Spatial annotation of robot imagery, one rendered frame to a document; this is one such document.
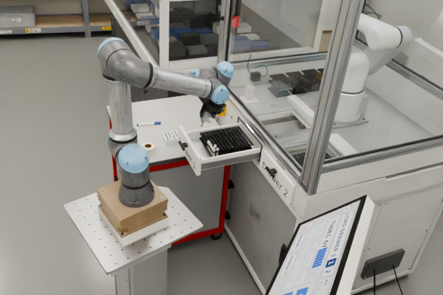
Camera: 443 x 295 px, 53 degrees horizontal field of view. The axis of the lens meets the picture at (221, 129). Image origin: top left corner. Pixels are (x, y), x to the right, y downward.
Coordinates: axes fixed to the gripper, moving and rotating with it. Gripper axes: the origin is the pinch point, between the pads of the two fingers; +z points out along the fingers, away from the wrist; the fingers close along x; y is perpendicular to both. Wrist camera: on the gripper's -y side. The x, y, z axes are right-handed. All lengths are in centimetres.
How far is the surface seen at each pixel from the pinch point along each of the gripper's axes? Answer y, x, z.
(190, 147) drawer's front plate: 4.7, -11.7, 8.3
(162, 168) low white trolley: -5.9, -12.8, 35.6
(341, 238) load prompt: 79, -43, -42
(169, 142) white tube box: -13.0, -1.2, 29.2
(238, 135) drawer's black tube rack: 15.2, 15.2, 9.1
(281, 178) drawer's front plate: 47.3, -0.7, -1.9
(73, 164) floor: -93, 7, 137
